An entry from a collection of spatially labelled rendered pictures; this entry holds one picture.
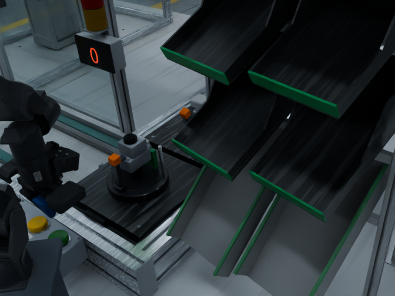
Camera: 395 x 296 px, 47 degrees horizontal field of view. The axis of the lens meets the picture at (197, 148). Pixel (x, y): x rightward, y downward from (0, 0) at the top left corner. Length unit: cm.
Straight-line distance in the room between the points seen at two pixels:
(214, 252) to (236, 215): 8
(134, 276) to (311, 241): 34
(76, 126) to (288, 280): 80
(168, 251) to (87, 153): 45
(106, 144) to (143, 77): 56
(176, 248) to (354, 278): 36
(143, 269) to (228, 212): 20
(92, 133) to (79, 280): 44
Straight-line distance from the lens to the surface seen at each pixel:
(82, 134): 133
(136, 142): 98
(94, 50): 111
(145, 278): 92
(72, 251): 97
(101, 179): 109
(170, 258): 97
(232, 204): 83
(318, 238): 77
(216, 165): 69
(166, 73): 177
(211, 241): 84
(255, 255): 80
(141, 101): 159
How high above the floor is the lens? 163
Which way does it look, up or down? 35 degrees down
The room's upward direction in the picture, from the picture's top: 5 degrees counter-clockwise
